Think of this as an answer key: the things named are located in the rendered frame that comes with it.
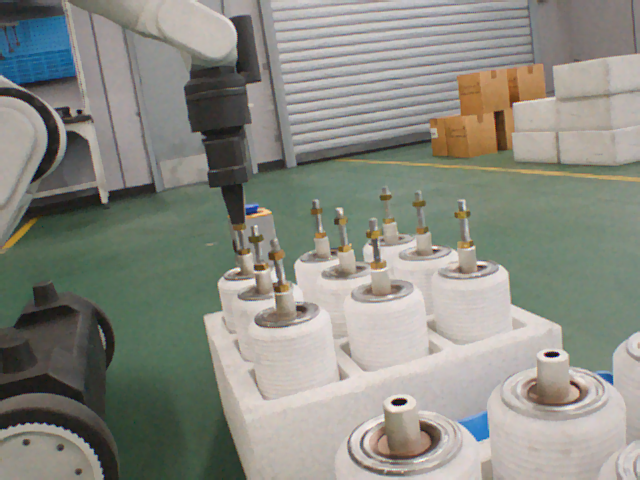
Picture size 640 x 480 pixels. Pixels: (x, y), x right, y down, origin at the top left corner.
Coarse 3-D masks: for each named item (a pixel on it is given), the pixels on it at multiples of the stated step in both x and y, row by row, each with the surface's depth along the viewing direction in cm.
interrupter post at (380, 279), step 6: (372, 270) 69; (378, 270) 69; (384, 270) 69; (372, 276) 70; (378, 276) 69; (384, 276) 69; (372, 282) 70; (378, 282) 69; (384, 282) 69; (372, 288) 70; (378, 288) 69; (384, 288) 69; (390, 288) 70; (378, 294) 70; (384, 294) 70
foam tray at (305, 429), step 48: (432, 336) 73; (528, 336) 69; (240, 384) 68; (336, 384) 64; (384, 384) 64; (432, 384) 66; (480, 384) 68; (240, 432) 71; (288, 432) 61; (336, 432) 63
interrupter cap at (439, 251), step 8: (408, 248) 88; (416, 248) 87; (432, 248) 86; (440, 248) 85; (448, 248) 84; (400, 256) 84; (408, 256) 84; (416, 256) 83; (424, 256) 82; (432, 256) 81; (440, 256) 81
